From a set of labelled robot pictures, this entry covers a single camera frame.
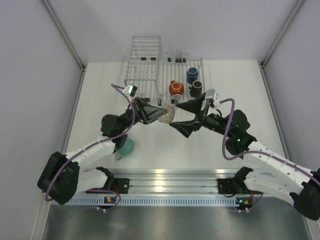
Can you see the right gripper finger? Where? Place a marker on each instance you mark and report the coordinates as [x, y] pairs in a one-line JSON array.
[[186, 128], [193, 106]]

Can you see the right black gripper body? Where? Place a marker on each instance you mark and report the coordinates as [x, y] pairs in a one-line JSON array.
[[209, 120]]

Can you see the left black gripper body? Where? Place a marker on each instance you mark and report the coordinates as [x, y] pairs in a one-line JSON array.
[[141, 111]]

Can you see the brown mug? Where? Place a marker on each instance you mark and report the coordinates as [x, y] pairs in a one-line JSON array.
[[195, 90]]

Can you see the beige speckled cup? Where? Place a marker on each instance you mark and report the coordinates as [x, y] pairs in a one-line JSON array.
[[169, 116]]

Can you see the dark blue mug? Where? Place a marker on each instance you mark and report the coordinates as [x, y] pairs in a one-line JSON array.
[[192, 75]]

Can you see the teal mug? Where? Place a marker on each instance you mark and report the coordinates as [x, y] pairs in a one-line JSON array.
[[126, 150]]

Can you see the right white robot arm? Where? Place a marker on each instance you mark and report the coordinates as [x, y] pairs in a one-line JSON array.
[[298, 186]]

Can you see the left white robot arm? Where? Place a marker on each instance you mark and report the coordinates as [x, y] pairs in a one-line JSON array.
[[67, 174]]

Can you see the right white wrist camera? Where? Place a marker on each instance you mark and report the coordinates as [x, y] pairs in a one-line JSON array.
[[212, 98]]

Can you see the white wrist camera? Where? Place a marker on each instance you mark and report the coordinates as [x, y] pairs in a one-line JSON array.
[[212, 98], [130, 90]]

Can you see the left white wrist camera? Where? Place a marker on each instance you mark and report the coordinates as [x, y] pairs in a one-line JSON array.
[[130, 90]]

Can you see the silver wire dish rack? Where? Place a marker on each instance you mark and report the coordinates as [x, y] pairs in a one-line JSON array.
[[173, 67]]

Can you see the tall white wire rack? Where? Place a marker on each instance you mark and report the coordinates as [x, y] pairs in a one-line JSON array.
[[143, 65]]

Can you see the aluminium rail frame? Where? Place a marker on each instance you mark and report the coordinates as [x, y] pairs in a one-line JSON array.
[[166, 181]]

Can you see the slotted cable duct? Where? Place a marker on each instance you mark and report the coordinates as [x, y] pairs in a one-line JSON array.
[[162, 201]]

